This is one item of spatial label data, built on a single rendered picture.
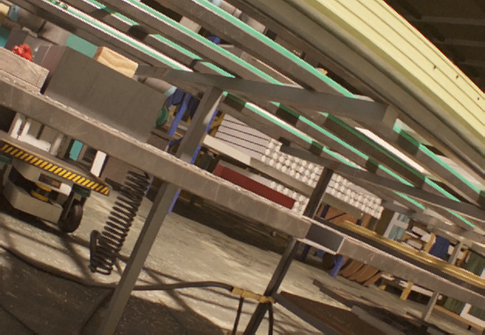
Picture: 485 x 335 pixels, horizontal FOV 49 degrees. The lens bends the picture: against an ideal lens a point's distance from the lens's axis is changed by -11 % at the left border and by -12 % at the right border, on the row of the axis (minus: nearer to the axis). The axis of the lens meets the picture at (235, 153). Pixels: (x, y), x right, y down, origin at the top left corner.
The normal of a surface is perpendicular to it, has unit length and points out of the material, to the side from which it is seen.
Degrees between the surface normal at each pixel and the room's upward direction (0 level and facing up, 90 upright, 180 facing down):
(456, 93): 90
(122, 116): 90
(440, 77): 90
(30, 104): 90
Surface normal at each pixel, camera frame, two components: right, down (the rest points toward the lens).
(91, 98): 0.49, 0.18
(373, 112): -0.77, -0.38
